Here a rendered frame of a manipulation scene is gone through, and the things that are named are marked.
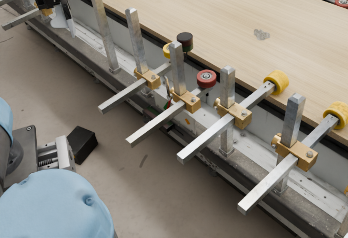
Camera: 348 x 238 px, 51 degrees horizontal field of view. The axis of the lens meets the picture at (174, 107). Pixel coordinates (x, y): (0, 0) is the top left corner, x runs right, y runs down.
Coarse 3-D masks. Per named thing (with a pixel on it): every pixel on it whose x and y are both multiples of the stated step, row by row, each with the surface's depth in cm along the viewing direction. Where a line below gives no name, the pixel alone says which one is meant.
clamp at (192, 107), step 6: (174, 90) 150; (186, 90) 149; (174, 96) 150; (180, 96) 147; (186, 96) 147; (192, 96) 146; (186, 102) 145; (192, 102) 144; (198, 102) 145; (186, 108) 147; (192, 108) 144; (198, 108) 148
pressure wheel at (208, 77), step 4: (200, 72) 151; (204, 72) 151; (208, 72) 151; (212, 72) 150; (200, 76) 149; (204, 76) 149; (208, 76) 149; (212, 76) 148; (200, 80) 147; (204, 80) 147; (208, 80) 147; (212, 80) 147; (200, 84) 148; (204, 84) 147; (208, 84) 147; (212, 84) 148; (208, 92) 155
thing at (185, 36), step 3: (180, 33) 135; (183, 33) 135; (186, 33) 135; (189, 33) 135; (177, 36) 134; (180, 36) 134; (183, 36) 134; (186, 36) 134; (189, 36) 134; (180, 39) 133; (183, 39) 132; (186, 39) 132; (189, 39) 132; (186, 54) 140; (183, 57) 137
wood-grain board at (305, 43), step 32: (128, 0) 200; (160, 0) 196; (192, 0) 193; (224, 0) 190; (256, 0) 187; (288, 0) 184; (320, 0) 182; (160, 32) 175; (192, 32) 172; (224, 32) 170; (288, 32) 165; (320, 32) 163; (224, 64) 154; (256, 64) 152; (288, 64) 150; (320, 64) 148; (288, 96) 137; (320, 96) 136
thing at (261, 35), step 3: (255, 30) 167; (258, 30) 167; (261, 30) 164; (255, 33) 165; (258, 33) 166; (261, 33) 164; (264, 33) 165; (267, 33) 164; (258, 36) 164; (261, 36) 163; (264, 36) 164; (267, 36) 164; (258, 39) 163; (261, 39) 163; (264, 39) 163
